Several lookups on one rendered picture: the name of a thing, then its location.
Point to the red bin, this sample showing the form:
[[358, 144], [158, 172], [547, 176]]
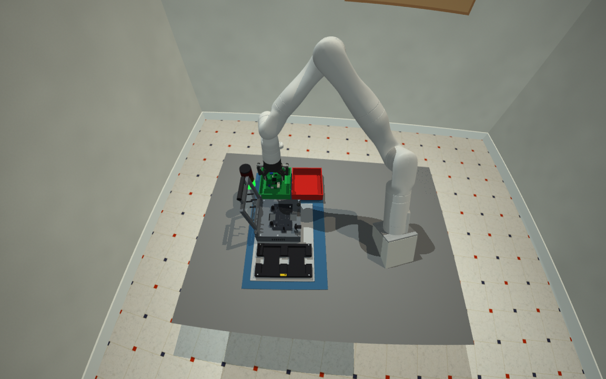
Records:
[[306, 184]]

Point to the green circuit board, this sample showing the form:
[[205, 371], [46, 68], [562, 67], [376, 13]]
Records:
[[273, 181]]

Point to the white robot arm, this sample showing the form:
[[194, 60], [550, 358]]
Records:
[[329, 60]]

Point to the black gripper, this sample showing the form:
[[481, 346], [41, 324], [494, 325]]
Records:
[[276, 168]]

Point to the green bin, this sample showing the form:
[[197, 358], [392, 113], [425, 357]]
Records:
[[283, 193]]

